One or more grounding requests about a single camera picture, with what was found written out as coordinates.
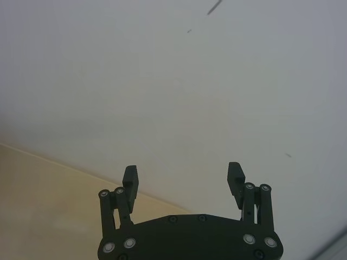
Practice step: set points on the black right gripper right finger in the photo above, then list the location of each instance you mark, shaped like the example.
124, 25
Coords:
252, 201

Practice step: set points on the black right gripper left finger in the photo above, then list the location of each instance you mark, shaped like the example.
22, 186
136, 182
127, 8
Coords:
123, 201

